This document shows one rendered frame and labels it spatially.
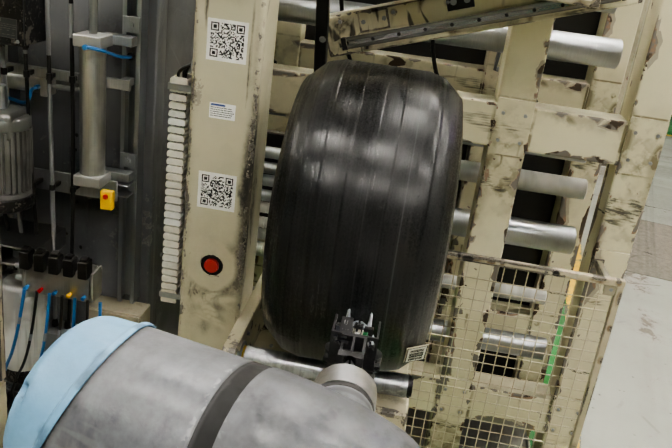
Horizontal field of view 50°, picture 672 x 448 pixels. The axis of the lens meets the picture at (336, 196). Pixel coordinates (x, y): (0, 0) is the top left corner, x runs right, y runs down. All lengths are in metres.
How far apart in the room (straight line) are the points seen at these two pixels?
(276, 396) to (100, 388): 0.10
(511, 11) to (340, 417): 1.34
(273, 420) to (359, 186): 0.79
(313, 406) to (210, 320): 1.12
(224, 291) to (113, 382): 1.06
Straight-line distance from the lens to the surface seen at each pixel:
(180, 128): 1.41
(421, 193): 1.17
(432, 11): 1.68
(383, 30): 1.69
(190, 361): 0.45
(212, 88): 1.36
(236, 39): 1.34
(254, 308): 1.56
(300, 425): 0.42
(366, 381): 1.01
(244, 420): 0.41
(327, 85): 1.28
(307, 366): 1.46
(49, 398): 0.47
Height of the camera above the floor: 1.73
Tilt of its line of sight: 20 degrees down
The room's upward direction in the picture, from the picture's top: 8 degrees clockwise
